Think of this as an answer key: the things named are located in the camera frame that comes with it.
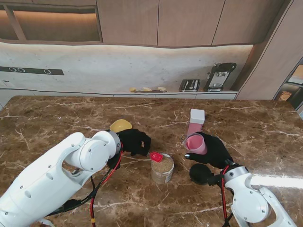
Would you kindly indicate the beige wall cabinet door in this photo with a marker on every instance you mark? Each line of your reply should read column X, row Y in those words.
column 189, row 21
column 127, row 21
column 248, row 19

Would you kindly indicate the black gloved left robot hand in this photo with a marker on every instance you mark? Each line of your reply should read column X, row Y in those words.
column 132, row 142

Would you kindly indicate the black toaster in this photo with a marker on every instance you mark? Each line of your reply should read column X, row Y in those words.
column 189, row 85

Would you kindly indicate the black wall control strip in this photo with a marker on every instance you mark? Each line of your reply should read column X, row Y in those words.
column 30, row 71

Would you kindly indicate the built-in lit shelving alcove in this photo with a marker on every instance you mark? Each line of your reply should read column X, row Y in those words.
column 296, row 82

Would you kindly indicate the pink container with white lid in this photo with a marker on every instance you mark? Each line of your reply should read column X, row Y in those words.
column 197, row 117

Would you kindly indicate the yellow plastic bowl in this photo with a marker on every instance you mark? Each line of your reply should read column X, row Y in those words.
column 119, row 125

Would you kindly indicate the white back counter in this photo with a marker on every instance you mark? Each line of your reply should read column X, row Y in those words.
column 177, row 95

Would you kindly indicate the tall beige cabinet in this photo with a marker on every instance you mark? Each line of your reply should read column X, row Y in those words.
column 267, row 71

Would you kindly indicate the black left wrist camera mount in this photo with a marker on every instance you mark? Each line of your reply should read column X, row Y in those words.
column 113, row 163

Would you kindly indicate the dark wooden serving board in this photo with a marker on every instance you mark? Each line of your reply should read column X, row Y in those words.
column 154, row 90

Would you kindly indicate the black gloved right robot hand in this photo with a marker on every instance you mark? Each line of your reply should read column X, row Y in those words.
column 217, row 153

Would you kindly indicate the clear grain jar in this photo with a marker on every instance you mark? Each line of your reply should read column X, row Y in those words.
column 162, row 172

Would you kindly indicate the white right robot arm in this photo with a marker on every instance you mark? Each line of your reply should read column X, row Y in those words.
column 251, row 203

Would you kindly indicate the black round jar lid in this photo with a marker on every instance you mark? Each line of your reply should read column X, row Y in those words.
column 200, row 174

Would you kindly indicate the beige patterned box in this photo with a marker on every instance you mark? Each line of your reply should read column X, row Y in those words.
column 284, row 95

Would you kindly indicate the black espresso machine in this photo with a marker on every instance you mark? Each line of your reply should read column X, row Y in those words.
column 217, row 75

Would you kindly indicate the red plastic measuring spoon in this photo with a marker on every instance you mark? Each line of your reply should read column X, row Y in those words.
column 156, row 156

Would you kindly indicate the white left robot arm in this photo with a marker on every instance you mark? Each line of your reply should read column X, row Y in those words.
column 47, row 179

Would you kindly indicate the lit open wall shelf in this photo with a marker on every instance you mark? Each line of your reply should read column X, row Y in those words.
column 54, row 26

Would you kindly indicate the pink plastic measuring cup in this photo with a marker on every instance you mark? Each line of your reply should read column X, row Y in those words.
column 195, row 144

